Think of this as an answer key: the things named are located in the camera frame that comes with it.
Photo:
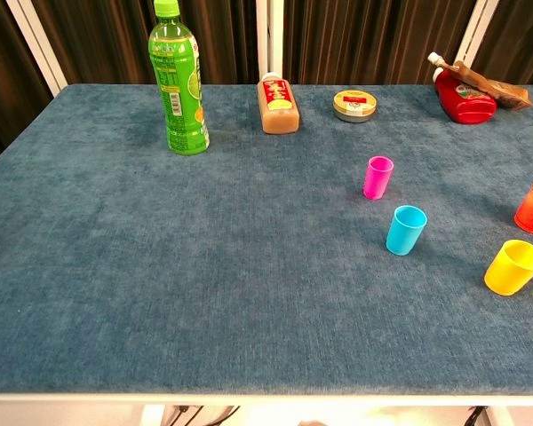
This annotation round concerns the pink plastic cup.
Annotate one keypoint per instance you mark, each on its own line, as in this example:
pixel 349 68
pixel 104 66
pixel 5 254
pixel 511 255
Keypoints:
pixel 376 179

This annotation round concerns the blue plastic cup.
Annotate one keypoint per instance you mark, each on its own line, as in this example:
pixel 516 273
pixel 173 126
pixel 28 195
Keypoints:
pixel 404 235

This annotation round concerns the yellow plastic cup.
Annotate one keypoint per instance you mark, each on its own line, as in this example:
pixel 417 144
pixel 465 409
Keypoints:
pixel 506 270

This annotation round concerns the blue velvet table cloth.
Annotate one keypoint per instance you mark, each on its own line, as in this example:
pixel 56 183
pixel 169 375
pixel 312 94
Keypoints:
pixel 204 266

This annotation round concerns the brown juice bottle red label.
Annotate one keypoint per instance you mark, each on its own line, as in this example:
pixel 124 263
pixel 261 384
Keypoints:
pixel 277 106

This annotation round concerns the round tin red label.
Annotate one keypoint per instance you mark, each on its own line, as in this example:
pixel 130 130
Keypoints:
pixel 354 104

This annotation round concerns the green tea bottle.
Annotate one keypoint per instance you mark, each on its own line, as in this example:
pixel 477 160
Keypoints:
pixel 182 89

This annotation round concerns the dark pleated curtain panel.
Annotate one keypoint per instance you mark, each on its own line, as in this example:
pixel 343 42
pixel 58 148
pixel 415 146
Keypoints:
pixel 4 66
pixel 373 40
pixel 524 40
pixel 106 40

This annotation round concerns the red ketchup bottle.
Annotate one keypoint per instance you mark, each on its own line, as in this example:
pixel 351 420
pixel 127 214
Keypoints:
pixel 466 111

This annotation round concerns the brown spout pouch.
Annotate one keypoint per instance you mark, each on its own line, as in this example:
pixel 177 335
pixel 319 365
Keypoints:
pixel 484 82

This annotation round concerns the white metal frame post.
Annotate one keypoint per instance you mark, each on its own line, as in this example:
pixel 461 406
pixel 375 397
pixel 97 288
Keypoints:
pixel 475 35
pixel 40 49
pixel 262 35

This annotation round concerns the white table frame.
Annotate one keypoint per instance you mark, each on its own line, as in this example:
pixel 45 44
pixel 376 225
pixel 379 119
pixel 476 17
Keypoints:
pixel 293 399

